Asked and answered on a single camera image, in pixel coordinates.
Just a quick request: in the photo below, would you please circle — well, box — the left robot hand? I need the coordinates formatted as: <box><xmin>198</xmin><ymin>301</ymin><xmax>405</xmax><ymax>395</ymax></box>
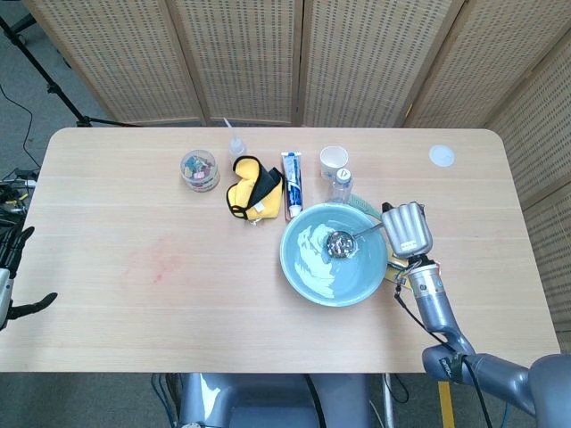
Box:
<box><xmin>0</xmin><ymin>226</ymin><xmax>59</xmax><ymax>332</ymax></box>

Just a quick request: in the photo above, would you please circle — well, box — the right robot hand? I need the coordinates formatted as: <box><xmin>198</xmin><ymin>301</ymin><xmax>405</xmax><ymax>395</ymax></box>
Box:
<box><xmin>380</xmin><ymin>201</ymin><xmax>434</xmax><ymax>259</ymax></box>

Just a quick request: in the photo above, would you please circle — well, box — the blue white toothpaste tube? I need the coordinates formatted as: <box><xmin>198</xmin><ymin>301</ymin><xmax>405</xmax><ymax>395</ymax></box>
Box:
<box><xmin>280</xmin><ymin>152</ymin><xmax>305</xmax><ymax>220</ymax></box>

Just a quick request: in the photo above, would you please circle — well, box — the black cable bundle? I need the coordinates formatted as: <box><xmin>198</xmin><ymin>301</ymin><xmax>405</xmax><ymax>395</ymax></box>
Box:
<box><xmin>0</xmin><ymin>84</ymin><xmax>42</xmax><ymax>228</ymax></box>

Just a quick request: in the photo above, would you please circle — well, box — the wooden rattan folding screen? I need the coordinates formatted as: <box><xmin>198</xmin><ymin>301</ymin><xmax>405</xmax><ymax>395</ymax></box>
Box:
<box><xmin>21</xmin><ymin>0</ymin><xmax>571</xmax><ymax>333</ymax></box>

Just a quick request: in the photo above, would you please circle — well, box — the grey robot torso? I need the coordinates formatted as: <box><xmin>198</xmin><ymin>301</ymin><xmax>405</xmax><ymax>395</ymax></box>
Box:
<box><xmin>178</xmin><ymin>372</ymin><xmax>390</xmax><ymax>428</ymax></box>

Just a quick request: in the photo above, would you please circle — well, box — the green striped flat packet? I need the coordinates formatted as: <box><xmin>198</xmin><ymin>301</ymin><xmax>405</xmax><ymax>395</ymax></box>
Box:
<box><xmin>348</xmin><ymin>192</ymin><xmax>381</xmax><ymax>220</ymax></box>

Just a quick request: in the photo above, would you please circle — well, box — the white round table disc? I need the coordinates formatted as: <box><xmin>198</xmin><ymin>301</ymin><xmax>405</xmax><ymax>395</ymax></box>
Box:
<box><xmin>428</xmin><ymin>144</ymin><xmax>457</xmax><ymax>169</ymax></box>

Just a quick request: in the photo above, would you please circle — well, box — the clear jar of binder clips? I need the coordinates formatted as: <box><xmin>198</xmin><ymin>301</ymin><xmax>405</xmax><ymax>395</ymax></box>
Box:
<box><xmin>179</xmin><ymin>150</ymin><xmax>221</xmax><ymax>193</ymax></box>

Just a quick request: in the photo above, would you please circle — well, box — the black tripod stand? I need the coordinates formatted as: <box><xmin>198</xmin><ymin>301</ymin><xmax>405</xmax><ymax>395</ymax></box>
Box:
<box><xmin>0</xmin><ymin>15</ymin><xmax>140</xmax><ymax>130</ymax></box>

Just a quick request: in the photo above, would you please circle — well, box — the yellow carded razor package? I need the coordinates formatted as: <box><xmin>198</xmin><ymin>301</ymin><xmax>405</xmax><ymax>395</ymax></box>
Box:
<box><xmin>385</xmin><ymin>251</ymin><xmax>410</xmax><ymax>287</ymax></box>

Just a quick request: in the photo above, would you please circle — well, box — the light blue plastic basin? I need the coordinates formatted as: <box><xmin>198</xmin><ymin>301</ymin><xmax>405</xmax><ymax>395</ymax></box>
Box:
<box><xmin>279</xmin><ymin>202</ymin><xmax>389</xmax><ymax>308</ymax></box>

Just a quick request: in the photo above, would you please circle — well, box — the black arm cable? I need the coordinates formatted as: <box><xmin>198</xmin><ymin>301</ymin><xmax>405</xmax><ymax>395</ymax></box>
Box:
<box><xmin>393</xmin><ymin>284</ymin><xmax>494</xmax><ymax>428</ymax></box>

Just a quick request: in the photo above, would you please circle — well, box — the translucent squeeze wash bottle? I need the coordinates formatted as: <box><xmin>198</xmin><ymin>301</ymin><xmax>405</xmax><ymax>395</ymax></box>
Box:
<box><xmin>222</xmin><ymin>117</ymin><xmax>248</xmax><ymax>164</ymax></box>

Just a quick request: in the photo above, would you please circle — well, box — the stainless steel ladle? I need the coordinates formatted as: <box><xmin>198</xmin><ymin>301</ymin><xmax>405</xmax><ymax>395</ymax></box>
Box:
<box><xmin>325</xmin><ymin>222</ymin><xmax>385</xmax><ymax>259</ymax></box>

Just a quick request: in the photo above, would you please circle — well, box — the clear plastic water bottle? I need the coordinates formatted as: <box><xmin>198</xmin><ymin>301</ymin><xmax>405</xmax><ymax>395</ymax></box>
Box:
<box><xmin>327</xmin><ymin>168</ymin><xmax>354</xmax><ymax>205</ymax></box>

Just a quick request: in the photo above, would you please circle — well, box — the white paper cup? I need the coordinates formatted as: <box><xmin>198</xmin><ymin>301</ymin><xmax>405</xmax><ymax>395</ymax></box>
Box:
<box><xmin>319</xmin><ymin>145</ymin><xmax>349</xmax><ymax>183</ymax></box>

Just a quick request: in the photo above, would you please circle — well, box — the yellow black-trimmed cloth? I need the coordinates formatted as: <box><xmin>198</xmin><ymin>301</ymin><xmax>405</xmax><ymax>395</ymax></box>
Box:
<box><xmin>225</xmin><ymin>154</ymin><xmax>286</xmax><ymax>223</ymax></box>

